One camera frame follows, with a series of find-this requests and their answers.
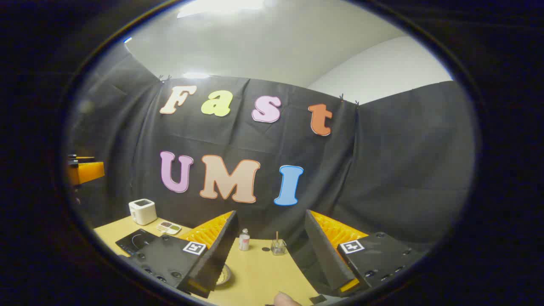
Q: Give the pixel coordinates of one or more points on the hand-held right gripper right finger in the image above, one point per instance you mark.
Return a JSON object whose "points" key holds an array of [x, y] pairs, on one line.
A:
{"points": [[323, 255]]}

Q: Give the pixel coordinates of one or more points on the white toaster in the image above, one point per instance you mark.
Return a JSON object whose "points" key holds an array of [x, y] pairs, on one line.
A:
{"points": [[142, 211]]}

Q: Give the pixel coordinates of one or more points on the clear bottle with pink label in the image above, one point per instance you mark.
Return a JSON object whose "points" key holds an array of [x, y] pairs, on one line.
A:
{"points": [[244, 241]]}

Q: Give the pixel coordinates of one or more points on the white divided bean dish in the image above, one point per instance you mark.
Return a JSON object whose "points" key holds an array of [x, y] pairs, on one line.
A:
{"points": [[168, 227]]}

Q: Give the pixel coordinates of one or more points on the clear glass holder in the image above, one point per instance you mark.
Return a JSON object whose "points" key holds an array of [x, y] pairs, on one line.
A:
{"points": [[279, 248]]}

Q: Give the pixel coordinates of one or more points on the black induction cooktop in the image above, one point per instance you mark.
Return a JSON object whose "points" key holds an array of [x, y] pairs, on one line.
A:
{"points": [[134, 241]]}

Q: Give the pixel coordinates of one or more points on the stainless steel pot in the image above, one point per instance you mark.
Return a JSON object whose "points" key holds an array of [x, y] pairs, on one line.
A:
{"points": [[224, 275]]}

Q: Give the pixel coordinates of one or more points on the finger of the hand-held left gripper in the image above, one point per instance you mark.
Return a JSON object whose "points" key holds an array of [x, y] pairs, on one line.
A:
{"points": [[87, 172]]}

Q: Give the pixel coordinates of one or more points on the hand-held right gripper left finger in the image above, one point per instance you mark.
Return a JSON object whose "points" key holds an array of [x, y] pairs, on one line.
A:
{"points": [[216, 259]]}

